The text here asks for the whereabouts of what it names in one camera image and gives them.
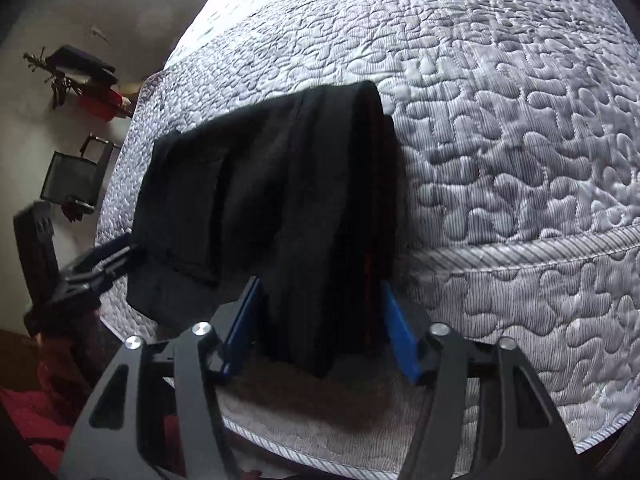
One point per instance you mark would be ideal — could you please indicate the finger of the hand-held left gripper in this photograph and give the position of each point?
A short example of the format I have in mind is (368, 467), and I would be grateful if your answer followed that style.
(112, 267)
(107, 248)

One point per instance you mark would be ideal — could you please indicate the white quilted bed cover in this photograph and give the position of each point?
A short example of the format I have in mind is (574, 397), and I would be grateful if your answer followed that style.
(500, 135)

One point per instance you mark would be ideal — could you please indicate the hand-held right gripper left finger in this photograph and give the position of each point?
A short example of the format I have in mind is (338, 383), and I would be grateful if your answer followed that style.
(242, 330)

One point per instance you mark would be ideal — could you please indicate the black pants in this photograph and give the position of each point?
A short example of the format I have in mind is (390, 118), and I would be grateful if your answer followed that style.
(300, 200)

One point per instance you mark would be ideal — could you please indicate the black mesh chair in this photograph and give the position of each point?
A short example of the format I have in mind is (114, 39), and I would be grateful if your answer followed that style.
(67, 177)

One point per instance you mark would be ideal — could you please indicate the red box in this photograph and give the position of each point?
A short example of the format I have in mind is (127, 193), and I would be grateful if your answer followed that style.
(102, 102)

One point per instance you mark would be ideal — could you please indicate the red cloth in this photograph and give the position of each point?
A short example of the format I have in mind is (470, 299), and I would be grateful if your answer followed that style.
(45, 400)

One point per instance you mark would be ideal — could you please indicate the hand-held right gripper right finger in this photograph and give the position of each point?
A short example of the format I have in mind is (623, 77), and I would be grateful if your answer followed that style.
(402, 340)

